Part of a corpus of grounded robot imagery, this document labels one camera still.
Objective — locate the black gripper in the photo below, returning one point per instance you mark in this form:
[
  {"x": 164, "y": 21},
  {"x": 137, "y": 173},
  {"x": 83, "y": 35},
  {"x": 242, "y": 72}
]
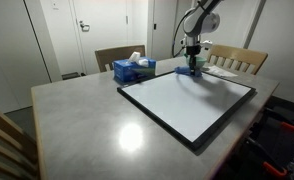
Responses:
[{"x": 193, "y": 50}]

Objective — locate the blue towel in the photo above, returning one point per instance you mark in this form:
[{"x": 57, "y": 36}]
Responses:
[{"x": 183, "y": 70}]

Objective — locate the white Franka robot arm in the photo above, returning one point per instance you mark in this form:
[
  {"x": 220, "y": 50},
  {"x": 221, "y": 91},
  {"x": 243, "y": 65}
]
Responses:
[{"x": 200, "y": 23}]

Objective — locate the green bowl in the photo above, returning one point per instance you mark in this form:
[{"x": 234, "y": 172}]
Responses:
[{"x": 203, "y": 61}]

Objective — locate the white cloth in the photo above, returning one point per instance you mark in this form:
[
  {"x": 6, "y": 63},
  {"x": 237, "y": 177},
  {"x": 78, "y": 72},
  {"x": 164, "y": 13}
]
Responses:
[{"x": 220, "y": 71}]

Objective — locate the light wooden slatted chair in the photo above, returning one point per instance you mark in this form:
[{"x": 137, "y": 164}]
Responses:
[
  {"x": 7, "y": 143},
  {"x": 240, "y": 58}
]

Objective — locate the narrow white door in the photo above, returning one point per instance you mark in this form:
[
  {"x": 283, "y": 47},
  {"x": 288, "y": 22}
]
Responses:
[{"x": 163, "y": 26}]

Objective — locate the blue tissue box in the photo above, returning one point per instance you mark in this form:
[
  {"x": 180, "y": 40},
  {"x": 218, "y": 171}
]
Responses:
[{"x": 130, "y": 70}]

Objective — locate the dark wooden chair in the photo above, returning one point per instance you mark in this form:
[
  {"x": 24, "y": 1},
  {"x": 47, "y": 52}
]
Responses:
[{"x": 117, "y": 53}]

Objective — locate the dark low floor object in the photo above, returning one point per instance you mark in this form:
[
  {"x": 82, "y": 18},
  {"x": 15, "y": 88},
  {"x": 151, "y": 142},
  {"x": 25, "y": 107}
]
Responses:
[{"x": 73, "y": 75}]

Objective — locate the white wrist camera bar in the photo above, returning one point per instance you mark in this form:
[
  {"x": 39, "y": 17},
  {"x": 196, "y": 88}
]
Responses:
[{"x": 207, "y": 43}]

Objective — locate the white board black frame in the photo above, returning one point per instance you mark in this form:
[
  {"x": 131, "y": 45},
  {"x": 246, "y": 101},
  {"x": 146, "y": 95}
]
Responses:
[{"x": 193, "y": 103}]

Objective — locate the small white wall plate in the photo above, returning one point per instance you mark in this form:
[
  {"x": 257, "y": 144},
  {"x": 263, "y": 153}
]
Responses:
[{"x": 55, "y": 4}]

